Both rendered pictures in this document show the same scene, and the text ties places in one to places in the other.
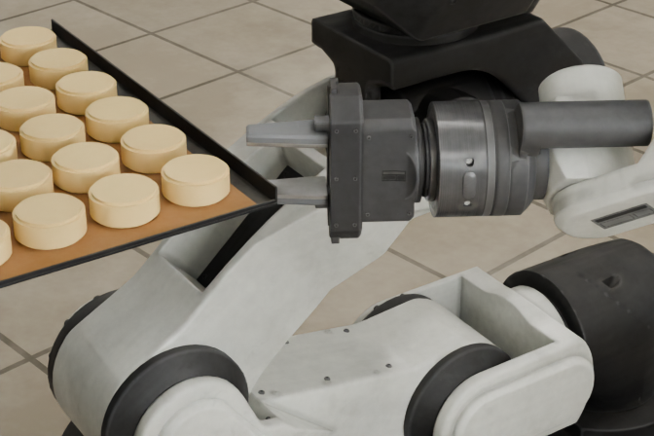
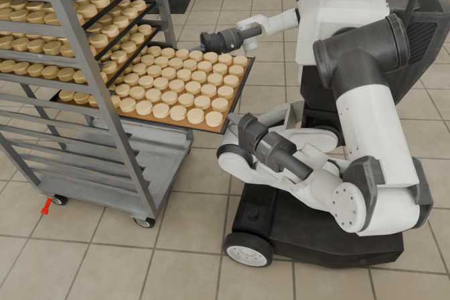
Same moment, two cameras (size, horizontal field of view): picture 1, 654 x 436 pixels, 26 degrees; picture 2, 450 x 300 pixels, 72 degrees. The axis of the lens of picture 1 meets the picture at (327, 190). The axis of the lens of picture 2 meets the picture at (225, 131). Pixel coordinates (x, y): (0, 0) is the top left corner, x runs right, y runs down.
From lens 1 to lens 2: 72 cm
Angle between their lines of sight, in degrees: 45
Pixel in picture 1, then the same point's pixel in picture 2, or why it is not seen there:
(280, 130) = (234, 118)
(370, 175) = (246, 140)
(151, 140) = (217, 103)
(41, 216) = (173, 111)
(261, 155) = (282, 111)
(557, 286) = not seen: hidden behind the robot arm
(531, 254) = (436, 159)
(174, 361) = (232, 147)
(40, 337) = not seen: hidden behind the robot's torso
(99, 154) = (204, 101)
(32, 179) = (185, 101)
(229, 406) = (240, 163)
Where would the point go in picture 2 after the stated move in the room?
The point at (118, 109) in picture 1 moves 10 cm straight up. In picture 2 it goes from (225, 90) to (223, 63)
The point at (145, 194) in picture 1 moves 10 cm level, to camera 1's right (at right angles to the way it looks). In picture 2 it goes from (196, 117) to (217, 135)
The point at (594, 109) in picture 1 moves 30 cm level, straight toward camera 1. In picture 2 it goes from (292, 163) to (169, 223)
